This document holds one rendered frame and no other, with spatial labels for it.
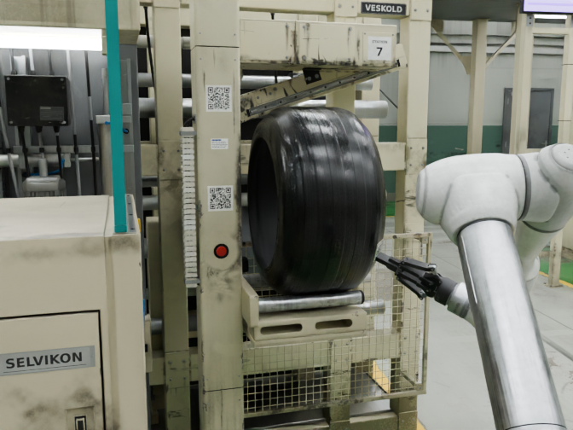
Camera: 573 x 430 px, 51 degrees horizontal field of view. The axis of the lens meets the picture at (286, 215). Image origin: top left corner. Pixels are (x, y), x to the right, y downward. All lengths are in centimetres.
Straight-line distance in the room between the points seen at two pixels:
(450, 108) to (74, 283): 1105
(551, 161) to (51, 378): 94
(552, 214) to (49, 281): 92
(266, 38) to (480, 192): 113
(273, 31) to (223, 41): 34
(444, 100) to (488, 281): 1073
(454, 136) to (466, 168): 1058
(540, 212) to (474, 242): 18
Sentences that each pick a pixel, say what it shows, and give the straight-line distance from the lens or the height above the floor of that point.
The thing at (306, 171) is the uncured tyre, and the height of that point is 131.
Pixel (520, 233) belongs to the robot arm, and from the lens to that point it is 137.
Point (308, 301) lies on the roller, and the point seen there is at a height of 91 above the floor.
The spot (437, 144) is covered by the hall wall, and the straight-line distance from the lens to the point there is 1163.
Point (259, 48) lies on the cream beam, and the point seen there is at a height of 169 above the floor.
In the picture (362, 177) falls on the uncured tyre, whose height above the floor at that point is 129.
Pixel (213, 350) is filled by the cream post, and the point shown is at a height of 75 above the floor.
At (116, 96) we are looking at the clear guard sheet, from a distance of 95.
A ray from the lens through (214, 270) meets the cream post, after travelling 181.
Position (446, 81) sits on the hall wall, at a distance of 1178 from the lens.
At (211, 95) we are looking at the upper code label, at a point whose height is 152.
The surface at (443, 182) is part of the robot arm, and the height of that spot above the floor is 133.
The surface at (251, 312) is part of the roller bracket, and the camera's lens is 175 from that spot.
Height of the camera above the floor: 144
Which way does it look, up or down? 9 degrees down
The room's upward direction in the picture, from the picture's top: straight up
